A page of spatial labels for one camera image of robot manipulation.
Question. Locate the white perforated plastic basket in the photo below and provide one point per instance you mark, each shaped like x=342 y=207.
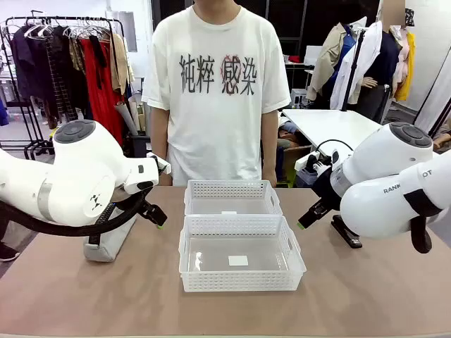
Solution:
x=229 y=190
x=243 y=281

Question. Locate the red hanging dress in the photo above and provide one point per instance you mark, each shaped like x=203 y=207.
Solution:
x=102 y=91

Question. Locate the grey cardboard tube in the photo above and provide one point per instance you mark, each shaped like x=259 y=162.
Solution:
x=128 y=118

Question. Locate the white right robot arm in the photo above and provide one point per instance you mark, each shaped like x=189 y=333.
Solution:
x=377 y=211

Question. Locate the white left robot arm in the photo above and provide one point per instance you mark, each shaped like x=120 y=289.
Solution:
x=70 y=176

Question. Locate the lime green stool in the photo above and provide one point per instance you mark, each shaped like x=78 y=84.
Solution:
x=288 y=174

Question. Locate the dark hanging garments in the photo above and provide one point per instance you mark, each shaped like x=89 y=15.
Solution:
x=38 y=70

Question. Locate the person in white t-shirt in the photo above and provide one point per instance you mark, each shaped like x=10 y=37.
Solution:
x=218 y=134

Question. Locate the brown cardboard box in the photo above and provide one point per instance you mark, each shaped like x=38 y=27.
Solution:
x=294 y=156

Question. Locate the person's right hand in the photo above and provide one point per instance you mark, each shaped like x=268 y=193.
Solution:
x=166 y=179

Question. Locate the beige hanging garment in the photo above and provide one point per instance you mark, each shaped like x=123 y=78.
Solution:
x=120 y=63

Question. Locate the person's right forearm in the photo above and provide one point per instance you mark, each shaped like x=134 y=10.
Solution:
x=159 y=144

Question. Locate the mannequin in white shirt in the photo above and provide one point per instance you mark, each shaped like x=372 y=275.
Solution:
x=373 y=60

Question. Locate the person's left forearm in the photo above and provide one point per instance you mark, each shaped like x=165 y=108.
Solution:
x=269 y=155

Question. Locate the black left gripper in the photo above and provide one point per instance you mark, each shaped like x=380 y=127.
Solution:
x=143 y=203

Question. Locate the bystander in dark trousers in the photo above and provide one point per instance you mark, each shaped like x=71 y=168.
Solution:
x=6 y=251

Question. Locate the grey wall panel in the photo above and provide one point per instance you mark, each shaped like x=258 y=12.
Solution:
x=127 y=31

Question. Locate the person's left hand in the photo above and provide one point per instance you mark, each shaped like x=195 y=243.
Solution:
x=270 y=177

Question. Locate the grey zipper pouch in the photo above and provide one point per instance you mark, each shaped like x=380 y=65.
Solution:
x=105 y=250

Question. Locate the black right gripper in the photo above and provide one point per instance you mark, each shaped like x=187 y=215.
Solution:
x=329 y=190

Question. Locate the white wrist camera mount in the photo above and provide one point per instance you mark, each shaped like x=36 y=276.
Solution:
x=310 y=162
x=161 y=163

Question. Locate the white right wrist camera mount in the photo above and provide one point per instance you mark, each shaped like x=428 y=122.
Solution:
x=310 y=162

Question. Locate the white background table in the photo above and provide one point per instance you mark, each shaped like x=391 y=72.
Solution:
x=327 y=125

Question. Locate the black clothes rack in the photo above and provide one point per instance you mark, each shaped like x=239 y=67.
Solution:
x=21 y=116

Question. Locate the black stapler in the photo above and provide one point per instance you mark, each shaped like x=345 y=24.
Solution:
x=349 y=237

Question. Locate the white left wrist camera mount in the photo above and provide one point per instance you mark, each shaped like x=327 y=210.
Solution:
x=161 y=163

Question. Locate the black stand pole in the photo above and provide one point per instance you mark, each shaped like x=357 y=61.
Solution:
x=354 y=67

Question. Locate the dark grey storage bin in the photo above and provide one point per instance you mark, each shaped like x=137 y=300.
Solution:
x=139 y=146

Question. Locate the yellow hanging garment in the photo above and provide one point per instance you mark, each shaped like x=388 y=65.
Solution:
x=407 y=70

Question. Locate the mannequin in beige coat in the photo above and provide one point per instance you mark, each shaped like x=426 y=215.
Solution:
x=329 y=60

